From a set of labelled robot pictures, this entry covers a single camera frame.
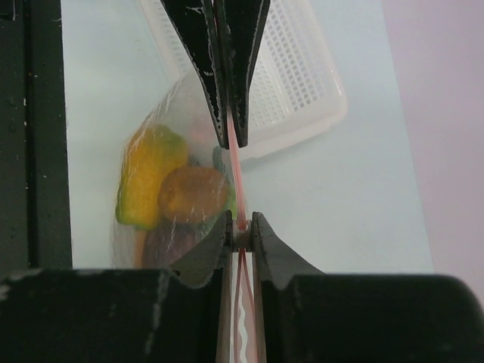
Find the clear zip top bag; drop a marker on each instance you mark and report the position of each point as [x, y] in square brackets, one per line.
[128, 244]

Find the papaya slice with red flesh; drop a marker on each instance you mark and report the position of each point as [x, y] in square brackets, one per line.
[167, 243]

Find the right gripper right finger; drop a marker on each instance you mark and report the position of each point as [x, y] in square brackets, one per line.
[305, 315]

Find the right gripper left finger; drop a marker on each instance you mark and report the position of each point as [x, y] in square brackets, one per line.
[113, 314]

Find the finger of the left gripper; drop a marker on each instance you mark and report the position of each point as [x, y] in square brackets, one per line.
[241, 26]
[194, 23]

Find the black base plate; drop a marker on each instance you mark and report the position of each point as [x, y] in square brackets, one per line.
[35, 205]

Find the white plastic basket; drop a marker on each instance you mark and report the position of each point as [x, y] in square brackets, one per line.
[295, 93]

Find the brown kiwi fruit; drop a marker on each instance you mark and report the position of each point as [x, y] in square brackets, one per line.
[193, 194]

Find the yellow green mango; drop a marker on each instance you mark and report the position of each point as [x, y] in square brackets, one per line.
[153, 152]

